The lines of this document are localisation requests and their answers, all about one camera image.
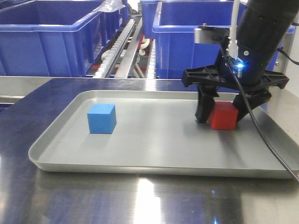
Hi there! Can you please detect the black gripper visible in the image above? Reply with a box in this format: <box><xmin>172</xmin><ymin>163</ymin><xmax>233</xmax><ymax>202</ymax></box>
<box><xmin>182</xmin><ymin>56</ymin><xmax>289</xmax><ymax>123</ymax></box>

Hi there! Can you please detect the red cube block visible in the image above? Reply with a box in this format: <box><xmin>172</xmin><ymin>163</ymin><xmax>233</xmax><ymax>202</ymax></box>
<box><xmin>208</xmin><ymin>101</ymin><xmax>238</xmax><ymax>130</ymax></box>

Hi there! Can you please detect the blue cube block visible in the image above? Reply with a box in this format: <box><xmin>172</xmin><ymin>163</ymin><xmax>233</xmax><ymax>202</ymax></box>
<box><xmin>87</xmin><ymin>104</ymin><xmax>117</xmax><ymax>134</ymax></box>

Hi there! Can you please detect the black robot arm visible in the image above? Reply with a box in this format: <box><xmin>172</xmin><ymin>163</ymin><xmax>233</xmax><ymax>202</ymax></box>
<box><xmin>182</xmin><ymin>0</ymin><xmax>299</xmax><ymax>123</ymax></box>

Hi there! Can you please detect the perforated steel shelf upright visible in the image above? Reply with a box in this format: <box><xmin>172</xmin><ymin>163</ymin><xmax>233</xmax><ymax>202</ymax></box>
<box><xmin>272</xmin><ymin>22</ymin><xmax>295</xmax><ymax>80</ymax></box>

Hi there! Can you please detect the grey metal tray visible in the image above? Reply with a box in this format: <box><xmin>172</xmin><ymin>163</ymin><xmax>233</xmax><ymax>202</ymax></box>
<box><xmin>28</xmin><ymin>90</ymin><xmax>291</xmax><ymax>179</ymax></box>

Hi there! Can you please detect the right blue plastic bin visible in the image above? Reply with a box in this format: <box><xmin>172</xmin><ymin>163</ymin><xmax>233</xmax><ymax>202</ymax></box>
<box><xmin>152</xmin><ymin>1</ymin><xmax>295</xmax><ymax>80</ymax></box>

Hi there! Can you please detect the blue plastic bin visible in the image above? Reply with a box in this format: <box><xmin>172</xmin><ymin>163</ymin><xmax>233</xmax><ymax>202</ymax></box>
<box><xmin>140</xmin><ymin>0</ymin><xmax>162</xmax><ymax>40</ymax></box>
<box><xmin>0</xmin><ymin>0</ymin><xmax>106</xmax><ymax>77</ymax></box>
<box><xmin>152</xmin><ymin>1</ymin><xmax>295</xmax><ymax>80</ymax></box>

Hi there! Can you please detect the rear blue plastic bin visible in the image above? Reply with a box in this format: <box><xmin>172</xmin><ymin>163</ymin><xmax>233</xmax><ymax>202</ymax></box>
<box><xmin>140</xmin><ymin>0</ymin><xmax>162</xmax><ymax>40</ymax></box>

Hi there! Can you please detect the clear plastic bag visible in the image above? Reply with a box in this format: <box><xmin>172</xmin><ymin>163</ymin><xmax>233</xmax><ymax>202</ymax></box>
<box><xmin>95</xmin><ymin>0</ymin><xmax>125</xmax><ymax>13</ymax></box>

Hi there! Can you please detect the left blue plastic bin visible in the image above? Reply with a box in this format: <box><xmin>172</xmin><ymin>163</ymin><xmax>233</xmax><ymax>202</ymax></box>
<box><xmin>0</xmin><ymin>0</ymin><xmax>106</xmax><ymax>77</ymax></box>

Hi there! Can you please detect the black cable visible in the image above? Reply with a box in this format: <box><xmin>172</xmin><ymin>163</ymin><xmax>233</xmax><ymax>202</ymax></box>
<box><xmin>219</xmin><ymin>43</ymin><xmax>299</xmax><ymax>182</ymax></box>

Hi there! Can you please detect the white cable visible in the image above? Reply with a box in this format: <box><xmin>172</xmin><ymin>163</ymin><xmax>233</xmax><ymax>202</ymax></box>
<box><xmin>228</xmin><ymin>0</ymin><xmax>241</xmax><ymax>58</ymax></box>

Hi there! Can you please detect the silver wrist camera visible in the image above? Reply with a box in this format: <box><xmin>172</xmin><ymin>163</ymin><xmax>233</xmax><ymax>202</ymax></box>
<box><xmin>194</xmin><ymin>25</ymin><xmax>229</xmax><ymax>44</ymax></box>

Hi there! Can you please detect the white roller conveyor rail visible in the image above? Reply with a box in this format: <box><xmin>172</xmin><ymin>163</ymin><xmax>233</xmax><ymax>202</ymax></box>
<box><xmin>93</xmin><ymin>19</ymin><xmax>135</xmax><ymax>78</ymax></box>

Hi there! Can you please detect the steel shelf front rail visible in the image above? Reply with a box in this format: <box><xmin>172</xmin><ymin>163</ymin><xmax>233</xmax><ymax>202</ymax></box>
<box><xmin>0</xmin><ymin>76</ymin><xmax>196</xmax><ymax>98</ymax></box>

